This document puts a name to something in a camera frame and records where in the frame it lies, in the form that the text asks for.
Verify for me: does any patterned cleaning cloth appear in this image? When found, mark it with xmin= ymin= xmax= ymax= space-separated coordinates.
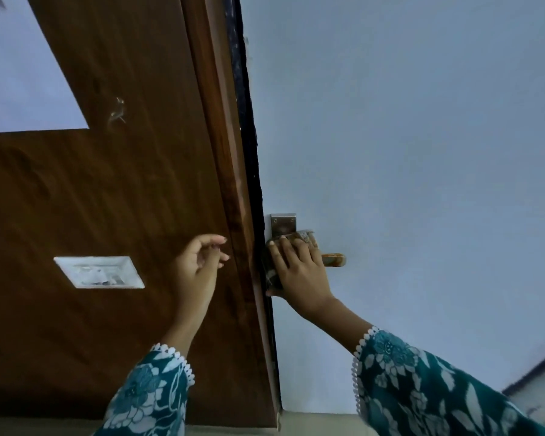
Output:
xmin=263 ymin=229 xmax=319 ymax=292

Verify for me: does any person's left forearm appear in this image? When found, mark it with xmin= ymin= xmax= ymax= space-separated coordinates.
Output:
xmin=93 ymin=309 xmax=210 ymax=436

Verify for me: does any person's right hand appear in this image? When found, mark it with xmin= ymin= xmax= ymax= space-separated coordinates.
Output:
xmin=265 ymin=237 xmax=335 ymax=319

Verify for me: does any light blue door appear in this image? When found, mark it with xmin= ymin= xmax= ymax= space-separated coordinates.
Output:
xmin=237 ymin=0 xmax=545 ymax=416

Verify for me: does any brown wooden panel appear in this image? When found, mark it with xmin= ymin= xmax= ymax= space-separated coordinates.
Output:
xmin=0 ymin=0 xmax=283 ymax=428

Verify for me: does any white switch plate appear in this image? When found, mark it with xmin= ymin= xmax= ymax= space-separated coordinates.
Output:
xmin=54 ymin=256 xmax=145 ymax=289

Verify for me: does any person's left hand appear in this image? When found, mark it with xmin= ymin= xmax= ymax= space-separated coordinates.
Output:
xmin=172 ymin=234 xmax=231 ymax=322

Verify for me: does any person's right forearm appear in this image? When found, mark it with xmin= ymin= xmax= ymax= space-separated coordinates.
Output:
xmin=295 ymin=296 xmax=545 ymax=436

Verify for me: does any metal door handle with plate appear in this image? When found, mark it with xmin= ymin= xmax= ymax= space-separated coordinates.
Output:
xmin=271 ymin=213 xmax=347 ymax=269

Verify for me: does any white frame with dark edge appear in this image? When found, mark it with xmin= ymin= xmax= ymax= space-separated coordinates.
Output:
xmin=502 ymin=344 xmax=545 ymax=425

